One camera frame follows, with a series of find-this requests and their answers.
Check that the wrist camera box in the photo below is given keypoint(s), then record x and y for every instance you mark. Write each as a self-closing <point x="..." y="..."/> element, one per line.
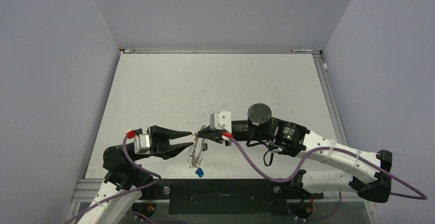
<point x="221" y="124"/>
<point x="141" y="141"/>

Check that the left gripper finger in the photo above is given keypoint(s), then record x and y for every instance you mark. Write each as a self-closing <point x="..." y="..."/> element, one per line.
<point x="169" y="151"/>
<point x="161" y="133"/>

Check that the aluminium frame rail back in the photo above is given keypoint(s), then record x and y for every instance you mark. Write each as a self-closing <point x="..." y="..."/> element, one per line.
<point x="184" y="51"/>

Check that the aluminium frame rail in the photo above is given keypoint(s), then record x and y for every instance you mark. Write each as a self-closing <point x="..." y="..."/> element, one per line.
<point x="244" y="189"/>
<point x="321" y="68"/>
<point x="184" y="51"/>

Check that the key with blue tag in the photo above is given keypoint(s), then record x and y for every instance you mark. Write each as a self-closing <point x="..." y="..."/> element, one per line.
<point x="199" y="172"/>

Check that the red white marker pen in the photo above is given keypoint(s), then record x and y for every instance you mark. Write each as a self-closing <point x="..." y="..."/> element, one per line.
<point x="301" y="50"/>

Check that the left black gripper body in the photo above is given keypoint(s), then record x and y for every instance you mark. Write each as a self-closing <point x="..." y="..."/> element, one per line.
<point x="154" y="139"/>

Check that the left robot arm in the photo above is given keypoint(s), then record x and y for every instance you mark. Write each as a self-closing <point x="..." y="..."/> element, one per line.
<point x="126" y="180"/>

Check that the aluminium frame rail right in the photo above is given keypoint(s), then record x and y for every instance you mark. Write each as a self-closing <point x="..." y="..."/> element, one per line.
<point x="321" y="68"/>

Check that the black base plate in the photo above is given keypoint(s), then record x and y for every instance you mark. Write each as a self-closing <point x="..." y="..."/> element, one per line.
<point x="224" y="206"/>

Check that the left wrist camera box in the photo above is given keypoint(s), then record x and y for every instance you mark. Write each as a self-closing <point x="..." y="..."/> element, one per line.
<point x="141" y="141"/>

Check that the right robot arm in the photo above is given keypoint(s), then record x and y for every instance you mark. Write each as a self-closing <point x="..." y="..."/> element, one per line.
<point x="361" y="172"/>

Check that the aluminium frame rail front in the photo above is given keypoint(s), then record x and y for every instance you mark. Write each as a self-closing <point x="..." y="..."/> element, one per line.
<point x="244" y="189"/>

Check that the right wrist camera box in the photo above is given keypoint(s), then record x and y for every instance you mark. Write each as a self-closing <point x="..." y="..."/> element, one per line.
<point x="221" y="124"/>

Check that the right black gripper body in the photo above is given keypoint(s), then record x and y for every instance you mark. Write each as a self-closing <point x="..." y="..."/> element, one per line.
<point x="241" y="131"/>

